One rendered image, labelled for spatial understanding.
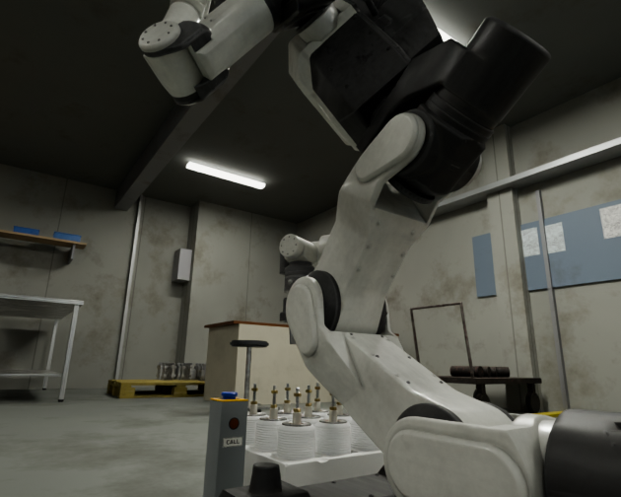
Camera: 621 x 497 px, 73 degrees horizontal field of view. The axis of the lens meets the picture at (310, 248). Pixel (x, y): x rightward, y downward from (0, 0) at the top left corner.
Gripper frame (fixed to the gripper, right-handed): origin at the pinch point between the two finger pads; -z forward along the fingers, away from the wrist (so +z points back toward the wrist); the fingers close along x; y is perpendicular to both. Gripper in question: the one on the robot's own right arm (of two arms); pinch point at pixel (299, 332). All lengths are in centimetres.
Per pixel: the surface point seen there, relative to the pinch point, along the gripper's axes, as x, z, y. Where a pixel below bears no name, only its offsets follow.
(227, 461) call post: 6.8, -30.0, 16.9
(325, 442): -4.7, -27.4, -6.5
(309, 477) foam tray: -6.8, -33.6, 3.7
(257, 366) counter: 237, -10, -244
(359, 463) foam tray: -12.0, -32.2, -11.0
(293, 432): -2.1, -24.2, 4.1
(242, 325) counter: 243, 30, -225
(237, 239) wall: 470, 212, -427
